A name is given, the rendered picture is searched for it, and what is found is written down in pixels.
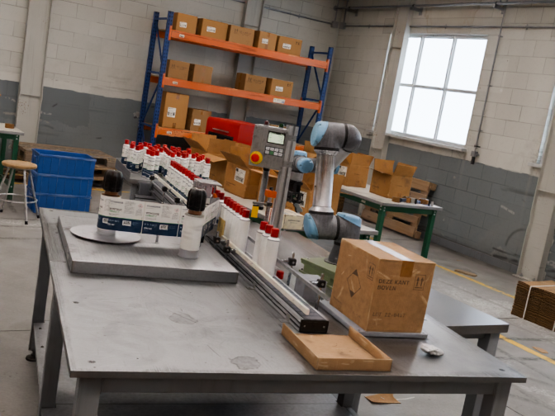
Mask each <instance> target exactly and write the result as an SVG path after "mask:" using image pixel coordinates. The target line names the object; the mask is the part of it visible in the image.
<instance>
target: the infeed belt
mask: <svg viewBox="0 0 555 416"><path fill-rule="evenodd" d="M230 252H231V253H232V254H233V255H234V256H236V257H237V258H238V259H239V260H240V261H241V262H242V263H243V264H244V265H245V266H246V267H247V268H248V269H249V270H250V271H251V272H252V273H254V274H255V275H256V276H257V277H258V278H259V279H260V280H261V281H262V282H264V283H265V284H266V285H267V286H268V287H269V288H270V289H271V290H272V291H274V292H275V293H276V294H277V295H278V296H279V297H280V298H281V299H282V300H284V301H285V302H286V303H287V304H288V305H289V306H290V307H291V308H293V309H294V310H295V311H296V312H297V313H298V314H299V315H300V316H301V317H302V318H303V319H304V320H320V321H326V319H325V318H323V317H322V316H321V315H320V314H318V313H317V312H316V311H315V310H313V309H312V308H311V307H310V306H309V305H308V304H307V303H306V302H305V301H304V300H302V299H301V298H300V297H299V296H298V295H296V294H295V293H294V292H293V291H292V290H290V289H289V288H288V287H287V286H286V285H284V284H283V283H282V282H281V281H279V280H278V279H277V278H276V277H275V276H273V279H275V280H276V281H277V282H278V283H279V284H281V285H282V286H283V287H284V288H285V289H286V290H288V291H289V292H290V293H291V294H292V295H294V296H295V297H296V298H297V299H298V300H299V301H300V302H301V303H302V304H303V305H305V306H306V307H307V308H308V309H309V310H310V312H309V314H304V313H303V312H302V311H301V310H300V309H299V308H297V307H296V306H295V305H294V304H293V303H292V302H291V301H290V300H289V299H288V298H287V297H286V296H285V295H283V294H282V293H281V292H280V291H279V290H278V289H277V288H276V287H274V286H273V285H272V284H271V283H270V282H269V281H267V280H266V279H265V278H264V277H262V276H261V274H259V273H258V272H256V270H255V269H254V268H252V267H251V266H250V265H249V264H248V263H247V262H246V261H245V260H244V259H243V258H242V257H241V256H240V255H239V254H238V253H234V252H233V251H230Z"/></svg>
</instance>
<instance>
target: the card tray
mask: <svg viewBox="0 0 555 416"><path fill-rule="evenodd" d="M281 335H282V336H283V337H284V338H285V339H286V340H287V341H288V342H289V343H290V344H291V345H292V346H293V347H294V348H295V349H296V350H297V351H298V352H299V353H300V354H301V355H302V356H303V357H304V358H305V359H306V360H307V361H308V362H309V363H310V364H311V365H312V366H313V367H314V368H315V369H316V370H317V371H391V364H392V359H391V358H390V357H389V356H388V355H387V354H385V353H384V352H383V351H382V350H380V349H379V348H378V347H376V346H375V345H374V344H373V343H371V342H370V341H369V340H367V339H366V338H365V337H364V336H363V335H362V334H361V333H359V332H358V331H357V330H356V329H354V328H353V327H352V326H349V335H329V334H307V333H293V332H292V331H291V330H290V329H289V328H288V327H287V326H286V325H285V324H284V323H283V325H282V333H281Z"/></svg>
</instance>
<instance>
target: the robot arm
mask: <svg viewBox="0 0 555 416"><path fill-rule="evenodd" d="M361 141H362V138H361V135H360V133H359V131H358V129H357V128H356V127H355V126H353V125H350V124H347V123H337V122H328V121H318V122H316V123H315V125H314V127H313V129H312V132H311V145H312V146H314V151H315V152H316V154H317V155H316V158H308V157H307V152H304V151H300V150H295V153H294V158H293V162H292V171H291V176H290V182H289V187H288V191H287V200H286V202H287V201H288V202H290V203H293V206H294V207H295V211H296V213H298V214H300V212H302V208H301V207H300V206H299V204H300V203H301V204H302V200H303V196H304V194H302V193H300V190H301V185H303V182H302V179H303V174H304V173H315V184H314V194H313V203H312V207H311V208H310V209H309V213H306V214H305V215H304V220H303V224H304V230H305V234H306V236H307V237H308V238H309V239H327V240H334V246H333V248H332V249H331V252H330V255H329V258H328V261H330V262H333V263H336V264H337V262H338V257H339V249H340V245H341V240H342V239H359V237H360V230H361V218H360V217H358V216H356V215H351V214H348V213H344V212H338V213H337V215H334V211H333V210H332V209H331V200H332V190H333V181H334V174H337V173H338V172H339V165H340V164H341V163H342V162H343V161H344V160H345V159H346V158H347V157H348V156H349V154H350V153H353V152H355V151H356V150H357V149H358V148H359V146H360V144H361ZM301 197H302V200H301Z"/></svg>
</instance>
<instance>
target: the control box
mask: <svg viewBox="0 0 555 416"><path fill-rule="evenodd" d="M269 130H271V131H276V132H281V133H285V134H286V138H285V143H284V146H283V145H279V144H270V143H267V139H268V131H269ZM287 140H288V130H286V129H280V128H278V127H275V126H266V125H261V124H255V126H254V135H253V140H252V145H251V150H250V156H249V165H253V166H257V167H261V168H269V169H273V170H278V171H282V167H283V164H284V156H285V151H286V146H287ZM265 145H267V146H271V147H275V148H280V149H284V151H283V156H282V157H277V156H272V155H268V154H264V150H265ZM252 154H257V155H258V156H259V160H258V162H253V161H252V160H251V156H252Z"/></svg>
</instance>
